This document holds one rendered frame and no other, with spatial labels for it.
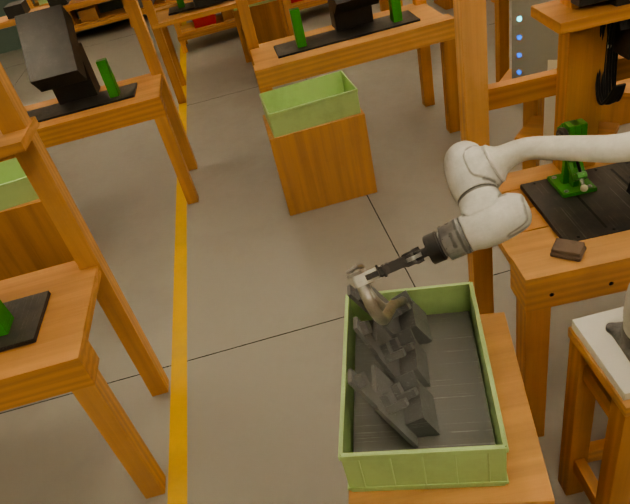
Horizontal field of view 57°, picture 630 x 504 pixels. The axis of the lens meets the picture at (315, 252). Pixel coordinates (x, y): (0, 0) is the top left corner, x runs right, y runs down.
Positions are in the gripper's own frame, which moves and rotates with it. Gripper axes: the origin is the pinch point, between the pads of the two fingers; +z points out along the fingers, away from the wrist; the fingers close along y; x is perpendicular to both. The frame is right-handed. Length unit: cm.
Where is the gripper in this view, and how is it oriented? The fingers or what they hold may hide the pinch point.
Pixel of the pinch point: (368, 276)
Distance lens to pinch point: 147.1
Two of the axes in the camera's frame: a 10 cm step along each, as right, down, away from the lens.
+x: 4.1, 9.1, -0.5
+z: -8.6, 4.0, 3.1
